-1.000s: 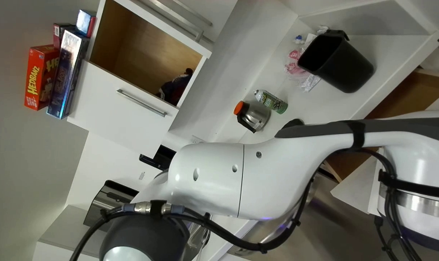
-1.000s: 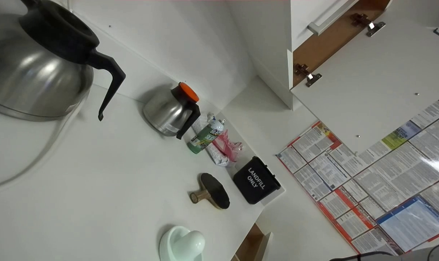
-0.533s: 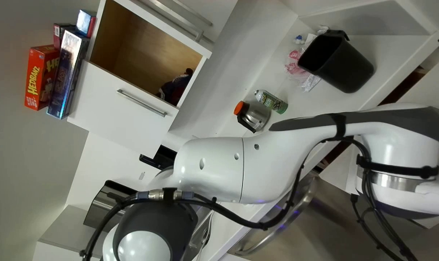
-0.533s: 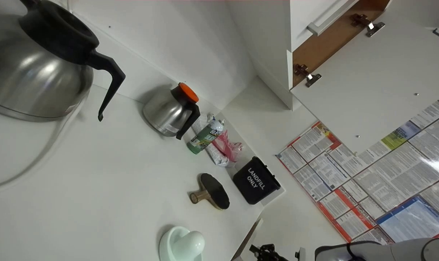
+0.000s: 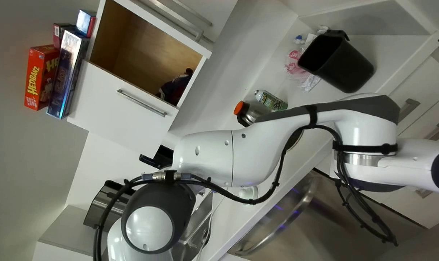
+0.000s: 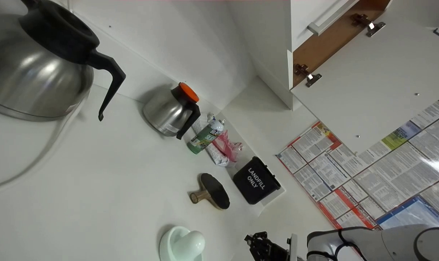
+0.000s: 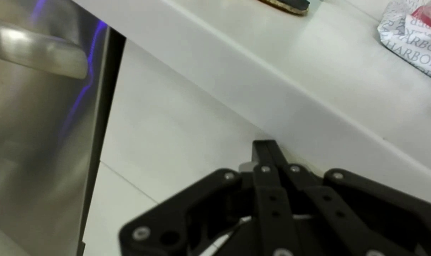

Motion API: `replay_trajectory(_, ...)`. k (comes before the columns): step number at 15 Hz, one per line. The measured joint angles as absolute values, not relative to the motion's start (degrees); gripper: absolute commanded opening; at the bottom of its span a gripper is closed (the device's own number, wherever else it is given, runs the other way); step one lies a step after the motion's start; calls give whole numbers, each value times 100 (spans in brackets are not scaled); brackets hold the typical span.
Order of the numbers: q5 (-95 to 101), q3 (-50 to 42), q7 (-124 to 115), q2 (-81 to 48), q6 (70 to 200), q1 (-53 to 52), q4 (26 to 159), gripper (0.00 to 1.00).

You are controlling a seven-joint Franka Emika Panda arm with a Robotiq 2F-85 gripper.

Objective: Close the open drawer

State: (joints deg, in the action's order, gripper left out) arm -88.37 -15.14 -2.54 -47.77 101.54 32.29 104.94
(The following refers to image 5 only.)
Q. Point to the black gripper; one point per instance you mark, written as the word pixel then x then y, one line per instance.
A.
pixel 105 207

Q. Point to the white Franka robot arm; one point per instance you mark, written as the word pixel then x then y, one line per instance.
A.
pixel 219 153

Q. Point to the dark object inside cabinet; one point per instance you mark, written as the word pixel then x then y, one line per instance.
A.
pixel 176 87

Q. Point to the dark blue game box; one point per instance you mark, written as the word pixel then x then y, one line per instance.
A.
pixel 67 72

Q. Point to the small steel pot orange lid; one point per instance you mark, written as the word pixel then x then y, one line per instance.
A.
pixel 248 113

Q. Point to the dark red game box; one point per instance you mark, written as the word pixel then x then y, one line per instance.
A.
pixel 61 33

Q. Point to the small blue game box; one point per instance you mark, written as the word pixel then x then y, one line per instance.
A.
pixel 84 21

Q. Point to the pink bottle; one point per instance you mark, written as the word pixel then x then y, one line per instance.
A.
pixel 294 62

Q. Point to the white sugar packet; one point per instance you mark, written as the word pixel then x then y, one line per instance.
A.
pixel 310 82

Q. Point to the black landfill bin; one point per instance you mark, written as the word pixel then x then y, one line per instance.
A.
pixel 336 62

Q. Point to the white lower cabinet drawers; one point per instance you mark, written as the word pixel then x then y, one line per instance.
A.
pixel 422 81

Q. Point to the black bracket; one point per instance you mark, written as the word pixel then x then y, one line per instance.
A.
pixel 163 156

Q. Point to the white wall cabinet wooden inside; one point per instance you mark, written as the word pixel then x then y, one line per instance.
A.
pixel 107 110

